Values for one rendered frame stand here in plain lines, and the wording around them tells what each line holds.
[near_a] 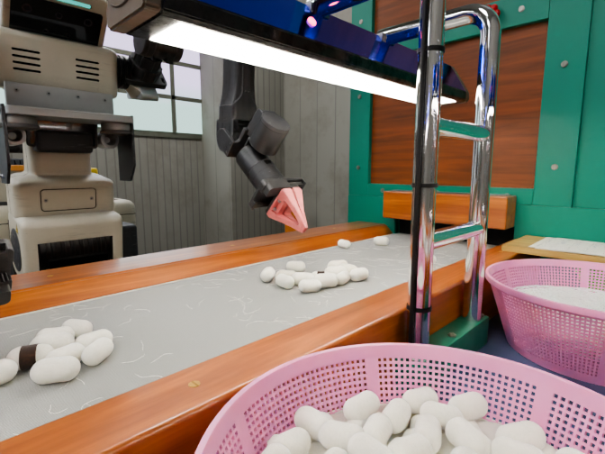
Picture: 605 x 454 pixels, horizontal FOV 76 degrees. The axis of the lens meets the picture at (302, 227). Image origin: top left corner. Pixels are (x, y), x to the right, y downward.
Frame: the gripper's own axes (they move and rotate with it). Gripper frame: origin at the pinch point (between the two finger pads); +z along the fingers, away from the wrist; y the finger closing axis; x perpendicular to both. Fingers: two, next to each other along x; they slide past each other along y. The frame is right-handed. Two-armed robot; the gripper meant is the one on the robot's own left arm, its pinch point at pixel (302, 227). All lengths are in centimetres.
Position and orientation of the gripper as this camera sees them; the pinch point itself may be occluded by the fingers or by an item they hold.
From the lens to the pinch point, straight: 68.5
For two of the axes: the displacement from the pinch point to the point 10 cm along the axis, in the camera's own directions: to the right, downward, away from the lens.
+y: 7.0, -1.2, 7.0
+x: -4.6, 6.8, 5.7
